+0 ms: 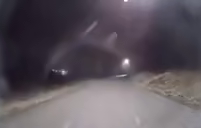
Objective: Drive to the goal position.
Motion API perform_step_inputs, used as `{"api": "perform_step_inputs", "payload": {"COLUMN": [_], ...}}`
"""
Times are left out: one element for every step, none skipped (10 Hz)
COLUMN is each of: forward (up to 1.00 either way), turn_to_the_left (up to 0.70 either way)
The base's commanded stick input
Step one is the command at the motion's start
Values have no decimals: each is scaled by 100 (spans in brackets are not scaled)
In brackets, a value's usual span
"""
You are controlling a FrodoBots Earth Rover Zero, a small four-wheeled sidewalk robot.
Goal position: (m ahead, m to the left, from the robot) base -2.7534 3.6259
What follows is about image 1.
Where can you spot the lit street lamp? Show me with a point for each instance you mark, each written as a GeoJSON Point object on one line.
{"type": "Point", "coordinates": [125, 61]}

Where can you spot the grey asphalt road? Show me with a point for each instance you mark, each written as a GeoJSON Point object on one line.
{"type": "Point", "coordinates": [104, 106]}

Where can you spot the vehicle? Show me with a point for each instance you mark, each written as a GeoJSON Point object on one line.
{"type": "Point", "coordinates": [57, 75]}

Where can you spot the dry grass verge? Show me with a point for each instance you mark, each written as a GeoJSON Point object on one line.
{"type": "Point", "coordinates": [181, 86]}
{"type": "Point", "coordinates": [28, 101]}

